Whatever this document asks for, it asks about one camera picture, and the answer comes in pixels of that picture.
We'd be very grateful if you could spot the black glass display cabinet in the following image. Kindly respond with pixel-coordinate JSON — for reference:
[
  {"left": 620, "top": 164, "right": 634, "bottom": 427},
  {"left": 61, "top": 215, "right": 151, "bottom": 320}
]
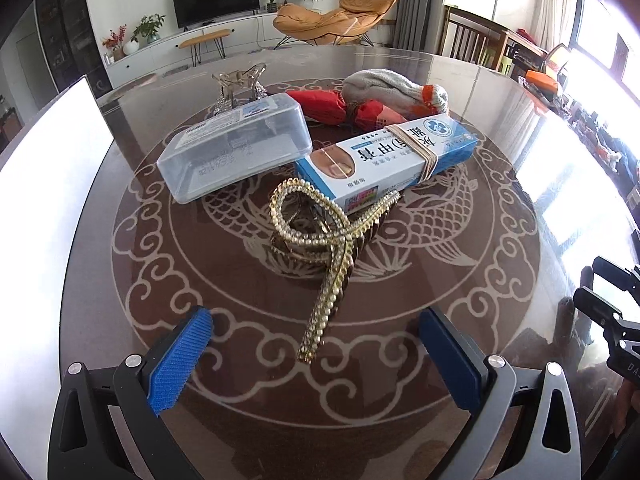
[{"left": 35, "top": 0, "right": 109, "bottom": 94}]

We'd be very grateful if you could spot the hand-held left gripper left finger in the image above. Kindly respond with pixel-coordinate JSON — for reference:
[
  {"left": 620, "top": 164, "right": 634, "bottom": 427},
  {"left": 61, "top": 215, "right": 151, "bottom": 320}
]
[{"left": 47, "top": 305, "right": 216, "bottom": 480}]

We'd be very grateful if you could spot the orange lounge chair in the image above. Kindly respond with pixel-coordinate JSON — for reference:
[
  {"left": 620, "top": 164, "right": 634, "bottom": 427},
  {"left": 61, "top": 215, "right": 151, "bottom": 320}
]
[{"left": 272, "top": 0, "right": 400, "bottom": 52}]

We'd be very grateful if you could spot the leafy green potted plant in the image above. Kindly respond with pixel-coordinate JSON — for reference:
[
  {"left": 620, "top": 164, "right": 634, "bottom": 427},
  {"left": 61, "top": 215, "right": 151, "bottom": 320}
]
[{"left": 131, "top": 13, "right": 167, "bottom": 44}]

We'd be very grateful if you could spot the white knit orange-cuffed glove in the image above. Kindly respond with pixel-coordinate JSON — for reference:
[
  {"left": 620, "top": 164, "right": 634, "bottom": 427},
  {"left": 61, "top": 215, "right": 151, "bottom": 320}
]
[{"left": 342, "top": 67, "right": 451, "bottom": 120}]

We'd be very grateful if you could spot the red gift packet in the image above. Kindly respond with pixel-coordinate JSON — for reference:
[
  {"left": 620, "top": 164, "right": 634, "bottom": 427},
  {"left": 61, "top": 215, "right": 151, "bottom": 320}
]
[{"left": 286, "top": 90, "right": 409, "bottom": 129}]

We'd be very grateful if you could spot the windowsill clutter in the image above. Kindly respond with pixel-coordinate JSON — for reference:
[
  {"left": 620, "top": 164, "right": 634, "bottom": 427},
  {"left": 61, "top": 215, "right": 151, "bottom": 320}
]
[{"left": 560, "top": 90, "right": 640, "bottom": 197}]

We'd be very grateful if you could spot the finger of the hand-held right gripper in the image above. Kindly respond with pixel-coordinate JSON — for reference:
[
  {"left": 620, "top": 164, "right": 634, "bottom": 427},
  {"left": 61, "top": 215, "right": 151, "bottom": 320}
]
[
  {"left": 572, "top": 286, "right": 640, "bottom": 347},
  {"left": 580, "top": 256, "right": 640, "bottom": 297}
]

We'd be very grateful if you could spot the blue and white carton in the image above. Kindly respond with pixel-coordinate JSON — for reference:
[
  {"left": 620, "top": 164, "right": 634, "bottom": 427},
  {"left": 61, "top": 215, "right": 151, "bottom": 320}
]
[{"left": 295, "top": 116, "right": 479, "bottom": 214}]

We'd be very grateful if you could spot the silver rhinestone bow hair clip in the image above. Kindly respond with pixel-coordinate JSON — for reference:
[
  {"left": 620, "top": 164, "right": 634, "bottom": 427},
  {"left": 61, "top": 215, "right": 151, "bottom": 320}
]
[{"left": 207, "top": 62, "right": 274, "bottom": 119}]

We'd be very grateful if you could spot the vase of red flowers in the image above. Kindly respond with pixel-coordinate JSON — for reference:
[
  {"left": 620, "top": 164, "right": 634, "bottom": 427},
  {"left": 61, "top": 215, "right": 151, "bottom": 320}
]
[{"left": 101, "top": 25, "right": 129, "bottom": 64}]

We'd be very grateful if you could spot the person's right hand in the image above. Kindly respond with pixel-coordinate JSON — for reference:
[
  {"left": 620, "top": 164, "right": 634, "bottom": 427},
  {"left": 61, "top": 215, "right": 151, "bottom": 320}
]
[{"left": 612, "top": 379, "right": 640, "bottom": 436}]

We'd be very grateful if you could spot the sheer white curtain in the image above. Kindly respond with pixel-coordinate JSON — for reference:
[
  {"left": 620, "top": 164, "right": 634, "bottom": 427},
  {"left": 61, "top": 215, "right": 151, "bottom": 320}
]
[{"left": 527, "top": 0, "right": 584, "bottom": 54}]

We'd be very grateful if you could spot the grey curtain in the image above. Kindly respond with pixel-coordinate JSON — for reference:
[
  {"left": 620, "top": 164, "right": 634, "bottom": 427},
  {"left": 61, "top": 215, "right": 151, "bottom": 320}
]
[{"left": 395, "top": 0, "right": 446, "bottom": 51}]

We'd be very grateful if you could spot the slatted wooden chair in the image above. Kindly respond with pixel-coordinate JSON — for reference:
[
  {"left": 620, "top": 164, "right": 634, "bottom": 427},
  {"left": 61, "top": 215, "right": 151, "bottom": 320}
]
[{"left": 440, "top": 4, "right": 506, "bottom": 71}]

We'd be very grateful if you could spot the wooden side table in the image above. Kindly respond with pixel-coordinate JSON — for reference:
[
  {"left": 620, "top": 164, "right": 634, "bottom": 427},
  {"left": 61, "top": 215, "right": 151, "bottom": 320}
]
[{"left": 500, "top": 29, "right": 562, "bottom": 82}]

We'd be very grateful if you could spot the clear plastic box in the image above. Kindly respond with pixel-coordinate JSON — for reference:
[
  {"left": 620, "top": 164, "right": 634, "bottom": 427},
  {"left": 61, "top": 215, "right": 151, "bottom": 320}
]
[{"left": 156, "top": 92, "right": 314, "bottom": 205}]

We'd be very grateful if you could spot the gold rhinestone hair clip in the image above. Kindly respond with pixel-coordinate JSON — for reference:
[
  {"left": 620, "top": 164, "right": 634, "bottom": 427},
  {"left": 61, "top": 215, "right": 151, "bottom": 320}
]
[{"left": 267, "top": 178, "right": 401, "bottom": 364}]

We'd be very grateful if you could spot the wooden bench with hairpin legs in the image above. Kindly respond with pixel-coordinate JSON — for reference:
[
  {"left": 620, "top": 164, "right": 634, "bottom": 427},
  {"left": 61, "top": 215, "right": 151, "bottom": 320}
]
[{"left": 178, "top": 29, "right": 231, "bottom": 68}]

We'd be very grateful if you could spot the orange box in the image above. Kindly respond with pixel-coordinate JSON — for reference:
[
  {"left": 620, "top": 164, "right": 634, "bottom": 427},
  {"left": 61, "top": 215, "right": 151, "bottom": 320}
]
[{"left": 525, "top": 70, "right": 564, "bottom": 96}]

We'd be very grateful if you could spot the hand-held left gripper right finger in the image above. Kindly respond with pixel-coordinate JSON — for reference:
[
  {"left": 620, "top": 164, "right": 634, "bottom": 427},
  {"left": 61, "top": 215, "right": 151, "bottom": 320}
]
[{"left": 419, "top": 305, "right": 608, "bottom": 480}]

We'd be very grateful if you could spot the white television cabinet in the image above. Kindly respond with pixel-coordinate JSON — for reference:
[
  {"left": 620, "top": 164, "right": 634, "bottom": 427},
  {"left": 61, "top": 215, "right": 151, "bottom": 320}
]
[{"left": 102, "top": 10, "right": 281, "bottom": 89}]

